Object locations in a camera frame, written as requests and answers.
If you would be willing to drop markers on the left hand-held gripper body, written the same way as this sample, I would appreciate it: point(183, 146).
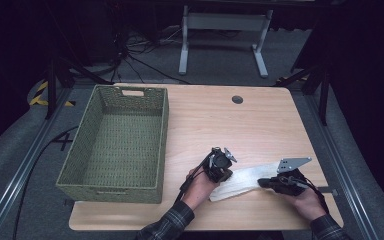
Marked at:
point(218, 161)

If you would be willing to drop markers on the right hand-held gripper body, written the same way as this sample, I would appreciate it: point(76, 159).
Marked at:
point(290, 185)

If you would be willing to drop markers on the white towel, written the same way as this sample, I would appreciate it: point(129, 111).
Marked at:
point(243, 183)

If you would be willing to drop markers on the person's right hand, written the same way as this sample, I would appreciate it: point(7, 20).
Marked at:
point(308, 205)

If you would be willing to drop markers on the person's left hand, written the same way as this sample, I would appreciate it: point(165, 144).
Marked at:
point(198, 191)

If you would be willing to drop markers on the grey round table grommet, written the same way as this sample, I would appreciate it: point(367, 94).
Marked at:
point(237, 99)

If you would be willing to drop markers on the green woven basket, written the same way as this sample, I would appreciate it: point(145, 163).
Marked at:
point(126, 143)

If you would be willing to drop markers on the black metal stand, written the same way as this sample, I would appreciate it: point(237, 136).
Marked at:
point(51, 86)
point(323, 96)

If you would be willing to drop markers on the yellow black floor tape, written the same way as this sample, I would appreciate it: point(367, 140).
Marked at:
point(40, 93)

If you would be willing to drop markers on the small metal table bracket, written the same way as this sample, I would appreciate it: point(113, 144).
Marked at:
point(331, 192)

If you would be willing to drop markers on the aluminium floor rail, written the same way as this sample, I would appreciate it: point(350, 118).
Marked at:
point(350, 180)
point(16, 180)

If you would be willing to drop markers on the white metal desk frame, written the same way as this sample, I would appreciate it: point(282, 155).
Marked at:
point(226, 21)

